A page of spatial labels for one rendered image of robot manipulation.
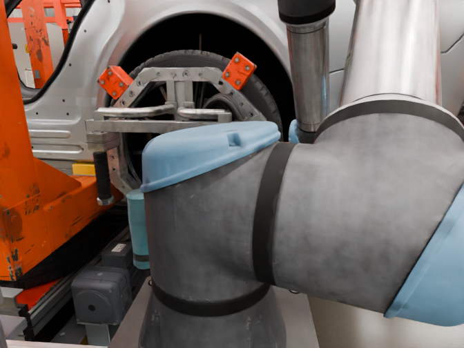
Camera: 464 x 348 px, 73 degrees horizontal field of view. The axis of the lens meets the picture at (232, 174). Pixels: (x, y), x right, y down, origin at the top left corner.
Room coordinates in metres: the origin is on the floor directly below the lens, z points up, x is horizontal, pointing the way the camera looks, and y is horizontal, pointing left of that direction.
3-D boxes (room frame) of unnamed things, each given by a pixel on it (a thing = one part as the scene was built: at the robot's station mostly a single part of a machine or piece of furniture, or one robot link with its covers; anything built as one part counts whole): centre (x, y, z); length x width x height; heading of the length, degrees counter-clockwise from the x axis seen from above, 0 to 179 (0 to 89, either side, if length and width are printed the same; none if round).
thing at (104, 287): (1.12, 0.46, 0.26); 0.42 x 0.18 x 0.35; 172
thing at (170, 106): (0.93, 0.27, 1.03); 0.19 x 0.18 x 0.11; 172
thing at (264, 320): (0.26, 0.02, 0.87); 0.15 x 0.15 x 0.10
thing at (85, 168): (1.37, 0.63, 0.71); 0.14 x 0.14 x 0.05; 82
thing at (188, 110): (0.90, 0.08, 1.03); 0.19 x 0.18 x 0.11; 172
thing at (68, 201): (1.20, 0.65, 0.69); 0.52 x 0.17 x 0.35; 172
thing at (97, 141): (0.86, 0.36, 0.93); 0.09 x 0.05 x 0.05; 172
